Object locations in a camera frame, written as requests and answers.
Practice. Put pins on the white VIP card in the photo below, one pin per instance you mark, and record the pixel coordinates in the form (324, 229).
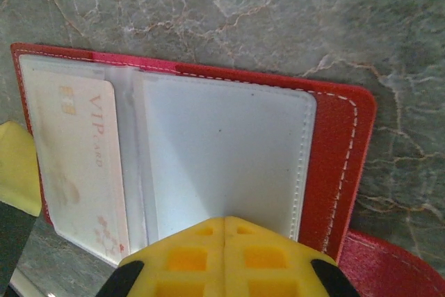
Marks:
(87, 154)

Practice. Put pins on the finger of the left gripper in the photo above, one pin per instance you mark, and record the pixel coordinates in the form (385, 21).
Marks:
(17, 168)

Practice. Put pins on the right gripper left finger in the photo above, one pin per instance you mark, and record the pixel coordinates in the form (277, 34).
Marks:
(180, 265)

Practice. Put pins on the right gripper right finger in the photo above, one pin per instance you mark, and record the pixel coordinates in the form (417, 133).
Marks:
(271, 265)

